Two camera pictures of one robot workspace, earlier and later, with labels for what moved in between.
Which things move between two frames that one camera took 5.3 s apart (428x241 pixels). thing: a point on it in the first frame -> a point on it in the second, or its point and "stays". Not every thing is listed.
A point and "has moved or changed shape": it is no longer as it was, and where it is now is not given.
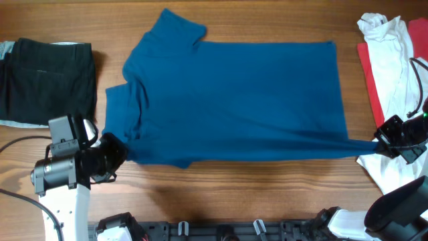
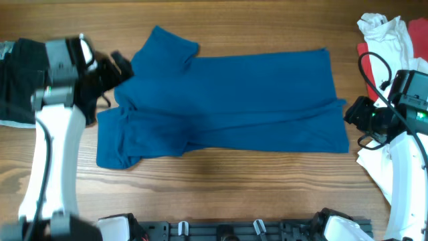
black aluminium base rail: (228, 231) stays
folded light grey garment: (7, 47) stays
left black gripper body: (112, 155) -> (103, 71)
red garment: (418, 29) stays
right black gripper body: (393, 138) -> (355, 114)
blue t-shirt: (184, 100) has moved or changed shape
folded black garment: (40, 82) stays
